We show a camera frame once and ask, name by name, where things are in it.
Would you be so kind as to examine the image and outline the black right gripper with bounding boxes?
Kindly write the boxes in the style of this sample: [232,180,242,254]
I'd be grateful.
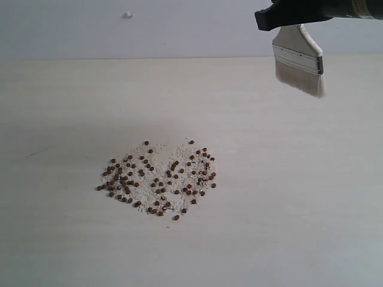
[254,0,382,31]

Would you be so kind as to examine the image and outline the red beans and rice pile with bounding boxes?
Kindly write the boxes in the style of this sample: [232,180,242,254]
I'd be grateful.
[95,140,217,221]

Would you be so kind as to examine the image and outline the white blob on wall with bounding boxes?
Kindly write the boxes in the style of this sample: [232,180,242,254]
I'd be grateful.
[123,11,135,19]

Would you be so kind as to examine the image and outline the white paint brush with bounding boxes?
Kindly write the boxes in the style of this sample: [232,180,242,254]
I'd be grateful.
[272,25,325,98]

